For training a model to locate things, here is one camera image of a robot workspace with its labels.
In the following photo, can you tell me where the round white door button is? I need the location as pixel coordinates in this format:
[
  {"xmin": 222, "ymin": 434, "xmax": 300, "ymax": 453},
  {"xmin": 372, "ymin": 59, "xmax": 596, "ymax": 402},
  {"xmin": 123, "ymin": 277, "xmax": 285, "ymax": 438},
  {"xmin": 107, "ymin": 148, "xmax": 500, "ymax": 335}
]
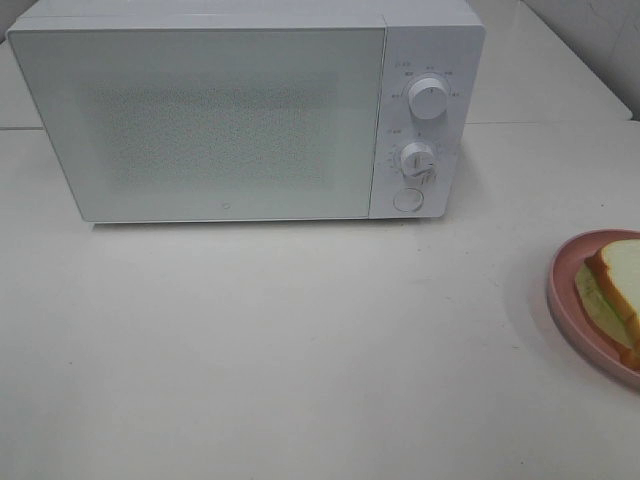
[{"xmin": 393, "ymin": 188, "xmax": 424, "ymax": 213}]

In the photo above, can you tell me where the white microwave door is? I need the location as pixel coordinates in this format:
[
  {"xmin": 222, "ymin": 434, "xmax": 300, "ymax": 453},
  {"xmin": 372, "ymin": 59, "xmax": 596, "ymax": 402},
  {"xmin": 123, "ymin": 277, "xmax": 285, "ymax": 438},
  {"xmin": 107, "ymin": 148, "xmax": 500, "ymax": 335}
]
[{"xmin": 10, "ymin": 28, "xmax": 384, "ymax": 223}]

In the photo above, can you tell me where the pink round plate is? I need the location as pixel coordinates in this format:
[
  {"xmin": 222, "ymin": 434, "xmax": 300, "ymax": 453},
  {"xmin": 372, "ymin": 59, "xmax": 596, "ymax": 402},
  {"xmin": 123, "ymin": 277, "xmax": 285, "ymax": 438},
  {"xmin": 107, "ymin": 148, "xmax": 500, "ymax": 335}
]
[{"xmin": 546, "ymin": 229, "xmax": 639, "ymax": 390}]

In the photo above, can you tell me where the sandwich with lettuce and cheese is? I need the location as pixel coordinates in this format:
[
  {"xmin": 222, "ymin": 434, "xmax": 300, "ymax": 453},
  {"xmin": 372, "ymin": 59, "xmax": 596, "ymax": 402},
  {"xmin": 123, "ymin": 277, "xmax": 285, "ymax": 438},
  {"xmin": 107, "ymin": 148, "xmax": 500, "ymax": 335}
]
[{"xmin": 574, "ymin": 239, "xmax": 639, "ymax": 371}]

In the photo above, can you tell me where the lower white timer knob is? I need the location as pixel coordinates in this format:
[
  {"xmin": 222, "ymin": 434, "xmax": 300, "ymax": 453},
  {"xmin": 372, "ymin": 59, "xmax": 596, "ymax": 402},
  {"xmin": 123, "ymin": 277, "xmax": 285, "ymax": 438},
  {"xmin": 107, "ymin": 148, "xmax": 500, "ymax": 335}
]
[{"xmin": 399, "ymin": 142, "xmax": 436, "ymax": 177}]

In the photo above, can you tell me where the white microwave oven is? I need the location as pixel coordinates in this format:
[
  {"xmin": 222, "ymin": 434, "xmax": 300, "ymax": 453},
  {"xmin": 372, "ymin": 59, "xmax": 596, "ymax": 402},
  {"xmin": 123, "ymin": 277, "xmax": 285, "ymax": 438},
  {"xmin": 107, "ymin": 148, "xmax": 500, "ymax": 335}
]
[{"xmin": 6, "ymin": 1, "xmax": 485, "ymax": 222}]

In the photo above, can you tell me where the upper white round knob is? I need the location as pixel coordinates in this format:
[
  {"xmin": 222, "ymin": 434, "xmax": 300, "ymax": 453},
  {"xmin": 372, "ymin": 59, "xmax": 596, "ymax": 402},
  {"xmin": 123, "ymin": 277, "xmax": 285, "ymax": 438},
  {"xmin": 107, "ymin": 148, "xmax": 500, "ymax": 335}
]
[{"xmin": 406, "ymin": 73, "xmax": 450, "ymax": 120}]

